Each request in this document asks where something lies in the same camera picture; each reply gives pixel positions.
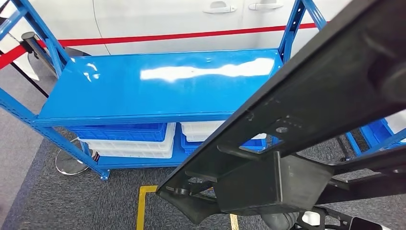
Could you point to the blue metal shelf rack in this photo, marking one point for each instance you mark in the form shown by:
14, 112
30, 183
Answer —
127, 95

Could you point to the black plastic plate bracket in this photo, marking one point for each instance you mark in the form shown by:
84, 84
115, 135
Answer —
333, 79

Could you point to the dark stanchion post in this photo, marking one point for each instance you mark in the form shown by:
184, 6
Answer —
28, 38

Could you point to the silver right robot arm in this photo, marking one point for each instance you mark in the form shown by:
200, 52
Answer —
279, 222

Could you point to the white car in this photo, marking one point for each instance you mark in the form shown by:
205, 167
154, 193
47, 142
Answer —
158, 19

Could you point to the yellow floor tape square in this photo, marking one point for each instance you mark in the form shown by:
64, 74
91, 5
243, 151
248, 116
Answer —
141, 206

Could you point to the blue plastic crate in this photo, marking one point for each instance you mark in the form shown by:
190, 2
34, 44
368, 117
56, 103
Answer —
190, 148
127, 133

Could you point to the red barrier belt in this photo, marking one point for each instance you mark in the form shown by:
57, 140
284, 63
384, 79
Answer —
158, 38

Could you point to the blue wheeled rack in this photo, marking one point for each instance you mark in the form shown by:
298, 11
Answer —
374, 133

